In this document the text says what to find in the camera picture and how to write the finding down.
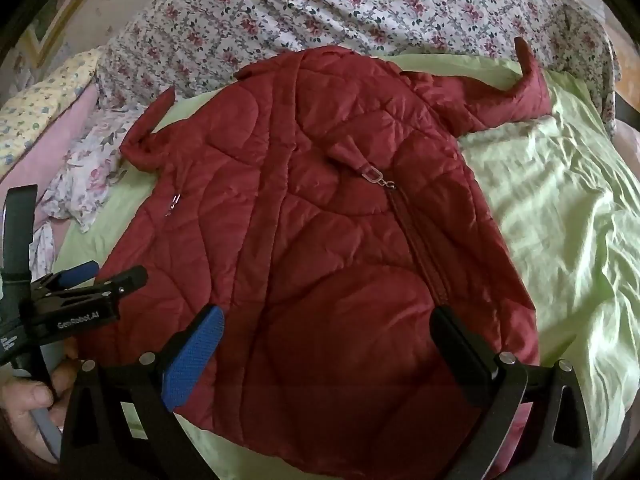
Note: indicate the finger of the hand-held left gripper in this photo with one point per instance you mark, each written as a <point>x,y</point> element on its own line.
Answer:
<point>77,272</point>
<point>125,280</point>

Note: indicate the red quilted jacket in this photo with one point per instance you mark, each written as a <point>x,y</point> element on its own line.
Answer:
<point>310,240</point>

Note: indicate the white rose print cloth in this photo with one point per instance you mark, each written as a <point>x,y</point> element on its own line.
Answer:
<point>85,170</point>

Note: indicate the small-print floral pillow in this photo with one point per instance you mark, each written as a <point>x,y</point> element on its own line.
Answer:
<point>35,105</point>

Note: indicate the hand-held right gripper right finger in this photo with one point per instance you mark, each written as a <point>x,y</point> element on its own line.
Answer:
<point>460,355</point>

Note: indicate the light green bed sheet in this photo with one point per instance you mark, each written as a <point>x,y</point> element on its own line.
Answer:
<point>550,200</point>

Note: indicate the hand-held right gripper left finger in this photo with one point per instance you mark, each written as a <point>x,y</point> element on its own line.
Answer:
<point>194,355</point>

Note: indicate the pink pillow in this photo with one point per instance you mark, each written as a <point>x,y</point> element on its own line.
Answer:
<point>55,132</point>

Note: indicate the person's left hand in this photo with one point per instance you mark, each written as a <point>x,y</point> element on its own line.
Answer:
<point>30,405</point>

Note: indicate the gold framed picture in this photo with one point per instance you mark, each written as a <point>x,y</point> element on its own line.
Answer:
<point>45,30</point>

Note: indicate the small floral print quilt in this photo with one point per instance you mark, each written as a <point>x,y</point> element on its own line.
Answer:
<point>310,5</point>

